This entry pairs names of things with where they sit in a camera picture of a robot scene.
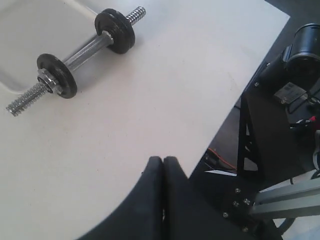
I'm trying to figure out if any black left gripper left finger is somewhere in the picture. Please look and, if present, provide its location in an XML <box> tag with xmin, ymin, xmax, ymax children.
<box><xmin>80</xmin><ymin>156</ymin><xmax>164</xmax><ymax>240</ymax></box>

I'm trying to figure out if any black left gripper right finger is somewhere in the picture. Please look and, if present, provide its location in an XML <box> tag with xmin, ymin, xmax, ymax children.
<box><xmin>163</xmin><ymin>156</ymin><xmax>253</xmax><ymax>240</ymax></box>

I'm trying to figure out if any silver metal hex nut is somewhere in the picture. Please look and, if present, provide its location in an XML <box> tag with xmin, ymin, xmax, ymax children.
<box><xmin>37</xmin><ymin>68</ymin><xmax>63</xmax><ymax>95</ymax></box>

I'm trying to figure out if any chrome threaded dumbbell bar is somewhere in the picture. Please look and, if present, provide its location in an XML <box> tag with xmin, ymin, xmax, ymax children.
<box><xmin>6</xmin><ymin>6</ymin><xmax>147</xmax><ymax>117</ymax></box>

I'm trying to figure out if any black end weight plate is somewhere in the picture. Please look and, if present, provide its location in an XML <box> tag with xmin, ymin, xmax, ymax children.
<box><xmin>36</xmin><ymin>53</ymin><xmax>78</xmax><ymax>99</ymax></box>

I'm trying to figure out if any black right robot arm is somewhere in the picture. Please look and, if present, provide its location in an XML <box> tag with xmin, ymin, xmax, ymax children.
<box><xmin>258</xmin><ymin>23</ymin><xmax>320</xmax><ymax>104</ymax></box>

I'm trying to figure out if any white plastic tray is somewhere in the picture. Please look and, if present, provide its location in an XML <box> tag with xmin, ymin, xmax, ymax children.
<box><xmin>0</xmin><ymin>0</ymin><xmax>102</xmax><ymax>94</ymax></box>

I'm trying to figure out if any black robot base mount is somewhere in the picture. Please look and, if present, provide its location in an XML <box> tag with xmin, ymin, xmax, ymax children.
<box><xmin>237</xmin><ymin>87</ymin><xmax>320</xmax><ymax>185</ymax></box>

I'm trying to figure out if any aluminium frame rail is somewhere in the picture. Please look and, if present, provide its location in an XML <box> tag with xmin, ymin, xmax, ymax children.
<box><xmin>249</xmin><ymin>178</ymin><xmax>320</xmax><ymax>220</ymax></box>

